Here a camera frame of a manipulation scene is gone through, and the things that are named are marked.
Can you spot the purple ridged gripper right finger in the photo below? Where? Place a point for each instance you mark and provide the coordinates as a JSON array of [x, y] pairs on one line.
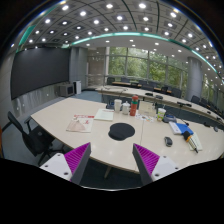
[[151, 166]]

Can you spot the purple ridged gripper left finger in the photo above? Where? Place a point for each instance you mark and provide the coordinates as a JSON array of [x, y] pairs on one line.
[[69, 166]]

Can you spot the dark grey computer mouse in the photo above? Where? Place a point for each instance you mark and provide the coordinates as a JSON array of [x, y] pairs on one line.
[[168, 141]]

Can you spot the black round mouse pad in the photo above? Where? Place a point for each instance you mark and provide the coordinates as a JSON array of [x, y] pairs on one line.
[[121, 131]]

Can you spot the black office chair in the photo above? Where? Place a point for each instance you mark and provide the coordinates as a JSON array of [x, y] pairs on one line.
[[27, 145]]

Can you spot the red and white magazine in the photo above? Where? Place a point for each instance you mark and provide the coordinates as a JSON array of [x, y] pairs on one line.
[[81, 124]]

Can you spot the green and white cup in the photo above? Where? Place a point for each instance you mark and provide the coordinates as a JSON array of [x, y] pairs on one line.
[[160, 114]]

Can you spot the white paper booklet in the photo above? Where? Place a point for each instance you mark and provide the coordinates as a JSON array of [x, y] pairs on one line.
[[104, 114]]

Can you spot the red thermos bottle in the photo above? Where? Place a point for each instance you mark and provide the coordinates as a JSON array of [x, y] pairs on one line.
[[134, 104]]

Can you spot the white lidded mug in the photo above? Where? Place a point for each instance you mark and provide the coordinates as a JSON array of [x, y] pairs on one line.
[[125, 108]]

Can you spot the white paper cup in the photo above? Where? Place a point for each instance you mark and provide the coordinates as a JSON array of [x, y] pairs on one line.
[[117, 105]]

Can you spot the grey cabinet box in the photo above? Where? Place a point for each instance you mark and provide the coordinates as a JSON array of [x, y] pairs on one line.
[[66, 90]]

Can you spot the large dark projection screen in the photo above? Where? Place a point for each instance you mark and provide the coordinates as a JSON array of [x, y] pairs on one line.
[[37, 68]]

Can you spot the black orange handled tool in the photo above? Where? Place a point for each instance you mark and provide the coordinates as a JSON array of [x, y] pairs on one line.
[[188, 138]]

